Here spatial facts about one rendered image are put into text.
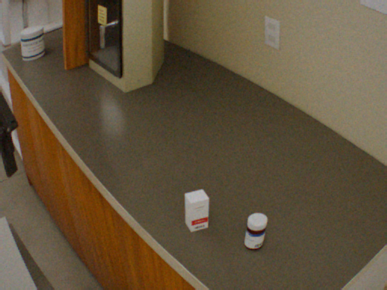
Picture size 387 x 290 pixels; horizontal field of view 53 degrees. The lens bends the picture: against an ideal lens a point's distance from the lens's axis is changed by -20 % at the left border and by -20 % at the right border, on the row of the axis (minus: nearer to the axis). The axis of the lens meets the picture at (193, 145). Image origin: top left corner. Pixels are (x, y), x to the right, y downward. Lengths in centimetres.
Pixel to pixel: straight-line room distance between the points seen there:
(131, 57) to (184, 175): 52
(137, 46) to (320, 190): 78
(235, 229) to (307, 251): 19
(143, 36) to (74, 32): 39
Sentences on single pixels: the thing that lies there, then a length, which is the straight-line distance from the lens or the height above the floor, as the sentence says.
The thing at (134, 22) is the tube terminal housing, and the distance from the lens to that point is 151.
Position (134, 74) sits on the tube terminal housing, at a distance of 158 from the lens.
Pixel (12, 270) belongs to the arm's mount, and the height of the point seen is 104.
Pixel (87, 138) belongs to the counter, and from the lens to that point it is 137.
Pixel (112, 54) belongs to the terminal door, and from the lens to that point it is 159.
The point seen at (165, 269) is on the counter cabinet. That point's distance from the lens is 114.
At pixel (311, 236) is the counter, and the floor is 94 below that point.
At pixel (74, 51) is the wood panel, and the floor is 101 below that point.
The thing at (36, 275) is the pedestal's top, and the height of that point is 94.
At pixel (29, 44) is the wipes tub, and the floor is 103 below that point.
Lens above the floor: 166
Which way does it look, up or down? 34 degrees down
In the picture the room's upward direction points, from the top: straight up
